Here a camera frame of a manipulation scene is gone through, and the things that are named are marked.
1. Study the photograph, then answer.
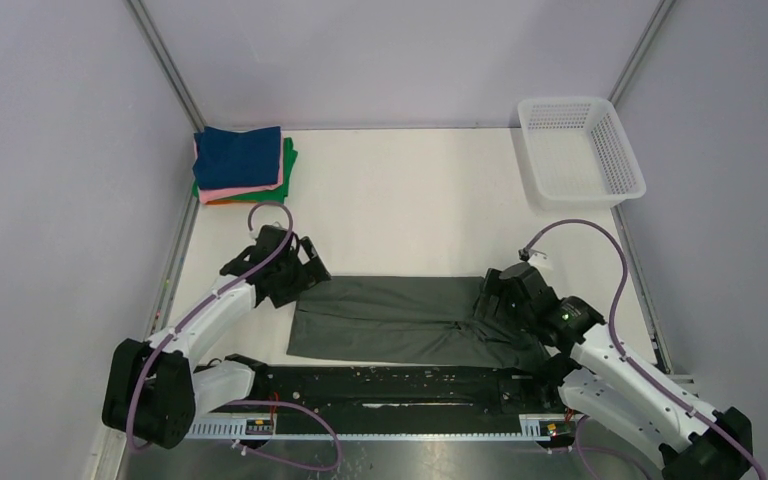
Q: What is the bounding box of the dark grey t-shirt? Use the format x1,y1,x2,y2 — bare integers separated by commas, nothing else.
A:
287,276,548,372

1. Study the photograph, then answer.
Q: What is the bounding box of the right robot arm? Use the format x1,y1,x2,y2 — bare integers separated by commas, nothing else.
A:
474,262,753,479

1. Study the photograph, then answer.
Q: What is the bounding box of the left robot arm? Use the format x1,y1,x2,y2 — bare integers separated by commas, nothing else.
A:
101,225,331,449

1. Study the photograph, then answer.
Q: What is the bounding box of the folded orange t-shirt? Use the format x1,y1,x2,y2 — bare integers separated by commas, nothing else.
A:
204,199,237,206

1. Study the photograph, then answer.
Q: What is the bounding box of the folded green t-shirt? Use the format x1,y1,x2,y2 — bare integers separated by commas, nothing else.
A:
191,137,299,207

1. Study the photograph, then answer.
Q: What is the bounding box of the folded pink t-shirt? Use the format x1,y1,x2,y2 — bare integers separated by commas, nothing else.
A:
193,139,286,205

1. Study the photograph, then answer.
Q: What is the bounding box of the folded navy blue t-shirt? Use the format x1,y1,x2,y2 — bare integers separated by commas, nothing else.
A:
192,126,283,190

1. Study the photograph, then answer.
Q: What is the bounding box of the white plastic basket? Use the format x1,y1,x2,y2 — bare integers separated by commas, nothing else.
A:
517,96,647,210

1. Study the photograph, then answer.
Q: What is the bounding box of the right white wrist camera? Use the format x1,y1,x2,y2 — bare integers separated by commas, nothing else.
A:
518,248,554,271

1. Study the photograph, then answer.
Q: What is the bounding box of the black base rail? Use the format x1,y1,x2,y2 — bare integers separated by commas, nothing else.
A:
192,355,567,434

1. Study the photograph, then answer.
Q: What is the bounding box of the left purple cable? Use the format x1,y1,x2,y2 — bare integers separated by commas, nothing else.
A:
125,201,344,474

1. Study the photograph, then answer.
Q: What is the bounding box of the white slotted cable duct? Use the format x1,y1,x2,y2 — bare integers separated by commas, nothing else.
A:
184,415,574,442

